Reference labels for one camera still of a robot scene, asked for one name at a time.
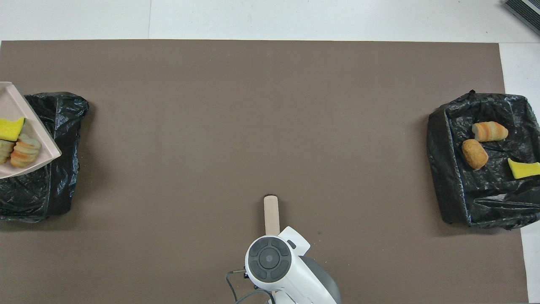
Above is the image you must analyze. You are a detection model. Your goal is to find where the beige brush with black bristles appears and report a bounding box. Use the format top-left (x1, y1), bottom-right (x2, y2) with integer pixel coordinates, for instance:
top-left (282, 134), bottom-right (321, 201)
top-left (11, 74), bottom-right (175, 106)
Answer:
top-left (263, 195), bottom-right (281, 237)

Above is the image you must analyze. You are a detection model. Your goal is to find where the brown potato shaped bread roll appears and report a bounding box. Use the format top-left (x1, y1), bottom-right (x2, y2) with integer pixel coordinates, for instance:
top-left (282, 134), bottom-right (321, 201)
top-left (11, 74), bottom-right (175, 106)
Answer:
top-left (461, 139), bottom-right (489, 170)

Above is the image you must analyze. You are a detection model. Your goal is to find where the orange striped croissant piece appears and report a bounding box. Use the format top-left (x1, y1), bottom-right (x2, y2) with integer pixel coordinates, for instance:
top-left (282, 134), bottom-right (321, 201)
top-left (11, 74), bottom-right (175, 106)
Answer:
top-left (472, 121), bottom-right (509, 142)

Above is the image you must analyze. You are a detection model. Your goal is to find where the small striped croissant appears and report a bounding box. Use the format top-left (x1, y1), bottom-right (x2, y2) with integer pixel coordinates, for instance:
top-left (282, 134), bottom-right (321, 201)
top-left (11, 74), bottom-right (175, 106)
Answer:
top-left (10, 133), bottom-right (42, 168)

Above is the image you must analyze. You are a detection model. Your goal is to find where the plain yellow sponge piece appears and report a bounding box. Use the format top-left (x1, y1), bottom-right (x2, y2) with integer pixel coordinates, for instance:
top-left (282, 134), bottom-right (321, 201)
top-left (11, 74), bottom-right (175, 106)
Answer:
top-left (508, 158), bottom-right (540, 179)

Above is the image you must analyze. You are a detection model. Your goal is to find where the notched yellow sponge piece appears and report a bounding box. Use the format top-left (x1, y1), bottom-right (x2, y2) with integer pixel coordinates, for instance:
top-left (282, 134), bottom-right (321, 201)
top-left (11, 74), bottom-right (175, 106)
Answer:
top-left (0, 117), bottom-right (26, 142)

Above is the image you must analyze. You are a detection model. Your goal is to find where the beige plastic dustpan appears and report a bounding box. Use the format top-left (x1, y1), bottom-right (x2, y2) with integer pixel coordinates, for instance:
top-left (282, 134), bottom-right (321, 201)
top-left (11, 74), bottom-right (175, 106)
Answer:
top-left (0, 81), bottom-right (62, 179)

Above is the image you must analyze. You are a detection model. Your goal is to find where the pale dumpling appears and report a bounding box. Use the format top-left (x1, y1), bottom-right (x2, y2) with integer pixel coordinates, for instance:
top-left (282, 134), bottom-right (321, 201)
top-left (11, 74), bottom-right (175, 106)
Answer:
top-left (0, 139), bottom-right (16, 166)

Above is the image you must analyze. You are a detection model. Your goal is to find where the bin lined with black bag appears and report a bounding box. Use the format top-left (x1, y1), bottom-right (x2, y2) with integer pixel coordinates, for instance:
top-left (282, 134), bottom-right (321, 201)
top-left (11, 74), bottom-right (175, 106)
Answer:
top-left (427, 90), bottom-right (540, 231)
top-left (0, 92), bottom-right (90, 223)

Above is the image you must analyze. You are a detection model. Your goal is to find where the brown table mat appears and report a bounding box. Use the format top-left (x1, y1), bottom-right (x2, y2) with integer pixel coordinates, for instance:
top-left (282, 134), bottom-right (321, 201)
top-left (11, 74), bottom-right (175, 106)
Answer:
top-left (0, 40), bottom-right (529, 304)

